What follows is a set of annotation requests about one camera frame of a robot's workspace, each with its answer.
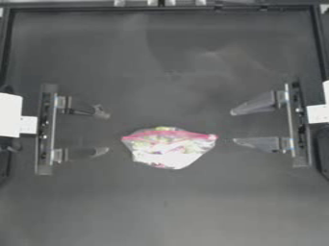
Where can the clear bag with pink zip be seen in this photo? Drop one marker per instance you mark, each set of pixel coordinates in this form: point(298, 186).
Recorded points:
point(169, 147)

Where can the black table frame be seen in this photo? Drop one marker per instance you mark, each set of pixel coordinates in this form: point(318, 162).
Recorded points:
point(86, 7)

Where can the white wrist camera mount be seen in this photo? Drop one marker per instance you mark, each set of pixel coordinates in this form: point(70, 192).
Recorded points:
point(318, 110)
point(12, 117)

